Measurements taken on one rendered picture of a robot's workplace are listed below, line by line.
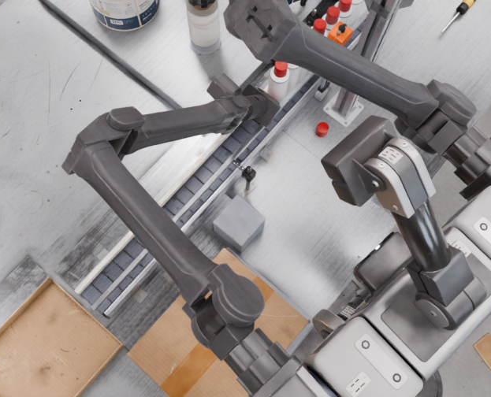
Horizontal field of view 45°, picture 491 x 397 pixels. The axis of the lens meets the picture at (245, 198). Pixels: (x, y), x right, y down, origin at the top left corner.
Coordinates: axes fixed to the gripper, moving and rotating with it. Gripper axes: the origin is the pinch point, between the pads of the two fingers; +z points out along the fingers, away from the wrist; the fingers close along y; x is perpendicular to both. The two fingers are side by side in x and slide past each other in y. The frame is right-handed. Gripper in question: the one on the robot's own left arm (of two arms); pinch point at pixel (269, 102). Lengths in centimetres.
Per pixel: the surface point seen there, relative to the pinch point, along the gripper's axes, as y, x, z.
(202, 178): 1.3, 24.5, -12.0
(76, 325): 1, 66, -40
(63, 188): 29, 48, -24
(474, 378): -110, 59, 74
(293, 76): -1.4, -9.6, -0.1
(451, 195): -61, 15, 109
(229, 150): 1.0, 15.9, -5.0
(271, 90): 0.8, -3.7, -2.8
